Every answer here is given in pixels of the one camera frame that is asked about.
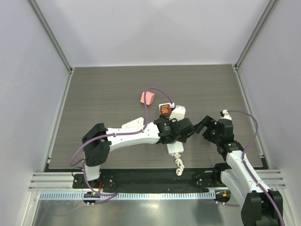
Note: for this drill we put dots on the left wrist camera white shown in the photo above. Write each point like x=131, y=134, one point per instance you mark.
x=177, y=112

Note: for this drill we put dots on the white triangular socket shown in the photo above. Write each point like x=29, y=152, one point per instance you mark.
x=134, y=123

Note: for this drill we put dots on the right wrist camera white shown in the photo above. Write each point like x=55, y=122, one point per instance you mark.
x=225, y=115

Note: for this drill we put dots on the pink cube plug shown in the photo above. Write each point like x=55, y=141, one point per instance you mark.
x=147, y=98

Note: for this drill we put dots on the white slotted cable duct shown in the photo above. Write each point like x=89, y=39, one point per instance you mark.
x=84, y=196

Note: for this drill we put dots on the white power strip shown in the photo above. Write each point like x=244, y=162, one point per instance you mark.
x=176, y=147

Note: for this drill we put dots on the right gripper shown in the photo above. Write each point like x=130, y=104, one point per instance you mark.
x=210, y=127

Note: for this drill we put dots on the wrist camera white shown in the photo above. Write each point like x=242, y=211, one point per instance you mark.
x=225, y=115
x=177, y=112

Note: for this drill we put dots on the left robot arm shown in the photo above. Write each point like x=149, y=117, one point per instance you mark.
x=99, y=141

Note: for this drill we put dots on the red-brown plug adapter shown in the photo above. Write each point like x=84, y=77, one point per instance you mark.
x=165, y=110

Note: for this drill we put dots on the left aluminium frame post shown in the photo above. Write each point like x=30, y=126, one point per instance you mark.
x=42, y=20

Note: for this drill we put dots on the right aluminium frame post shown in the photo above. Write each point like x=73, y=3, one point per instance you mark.
x=255, y=33

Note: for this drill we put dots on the aluminium frame post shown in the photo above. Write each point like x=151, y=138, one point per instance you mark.
x=42, y=20
x=255, y=33

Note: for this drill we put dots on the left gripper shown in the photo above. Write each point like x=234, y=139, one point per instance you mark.
x=182, y=138

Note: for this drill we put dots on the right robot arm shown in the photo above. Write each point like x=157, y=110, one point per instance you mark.
x=259, y=204

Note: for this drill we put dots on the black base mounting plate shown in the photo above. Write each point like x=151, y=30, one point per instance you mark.
x=158, y=181

